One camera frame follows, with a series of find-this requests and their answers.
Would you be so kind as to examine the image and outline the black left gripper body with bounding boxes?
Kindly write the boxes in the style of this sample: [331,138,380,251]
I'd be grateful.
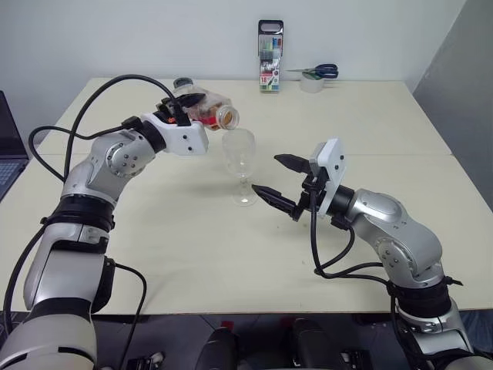
[155,96,193,125]

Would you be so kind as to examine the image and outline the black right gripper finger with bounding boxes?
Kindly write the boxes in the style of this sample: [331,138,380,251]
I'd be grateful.
[250,183,300,217]
[273,153,311,174]

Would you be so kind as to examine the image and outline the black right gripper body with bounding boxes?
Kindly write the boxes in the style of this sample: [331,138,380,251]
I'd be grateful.
[290,169,328,223]

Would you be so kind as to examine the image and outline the clear plastic bottle red tape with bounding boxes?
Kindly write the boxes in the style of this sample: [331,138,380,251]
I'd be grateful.
[180,87,242,131]

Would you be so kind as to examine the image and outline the clear wine glass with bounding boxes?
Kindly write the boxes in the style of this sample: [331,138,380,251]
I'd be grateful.
[222,129,258,207]

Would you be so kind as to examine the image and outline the white tape roll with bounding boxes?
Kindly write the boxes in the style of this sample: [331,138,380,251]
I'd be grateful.
[300,71,328,94]

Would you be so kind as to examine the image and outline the marker pen pack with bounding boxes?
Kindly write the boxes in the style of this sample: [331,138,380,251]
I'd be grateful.
[257,18,285,94]

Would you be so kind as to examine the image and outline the dark rounded shape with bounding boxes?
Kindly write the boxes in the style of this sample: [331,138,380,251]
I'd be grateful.
[288,318,330,370]
[203,325,240,370]

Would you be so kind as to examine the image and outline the dark laptop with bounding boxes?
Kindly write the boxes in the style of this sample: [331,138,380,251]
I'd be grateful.
[0,90,30,202]

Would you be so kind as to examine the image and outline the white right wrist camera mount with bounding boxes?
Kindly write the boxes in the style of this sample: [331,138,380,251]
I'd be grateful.
[310,137,347,215]

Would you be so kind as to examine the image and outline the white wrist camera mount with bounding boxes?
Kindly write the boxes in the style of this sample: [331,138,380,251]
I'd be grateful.
[140,111,210,156]
[310,137,347,215]

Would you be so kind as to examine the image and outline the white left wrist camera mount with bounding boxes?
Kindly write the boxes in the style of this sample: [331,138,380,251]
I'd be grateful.
[140,111,210,156]

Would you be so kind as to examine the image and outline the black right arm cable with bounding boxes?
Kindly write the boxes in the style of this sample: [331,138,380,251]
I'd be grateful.
[309,188,400,294]

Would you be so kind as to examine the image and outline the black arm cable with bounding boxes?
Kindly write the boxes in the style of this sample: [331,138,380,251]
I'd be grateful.
[114,261,149,370]
[29,73,192,186]
[309,188,400,294]

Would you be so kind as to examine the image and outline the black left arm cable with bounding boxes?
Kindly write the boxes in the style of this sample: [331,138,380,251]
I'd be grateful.
[29,73,192,186]
[114,261,149,370]

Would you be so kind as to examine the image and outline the blue handled scissors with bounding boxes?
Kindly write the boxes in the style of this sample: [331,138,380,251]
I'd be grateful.
[284,63,340,80]

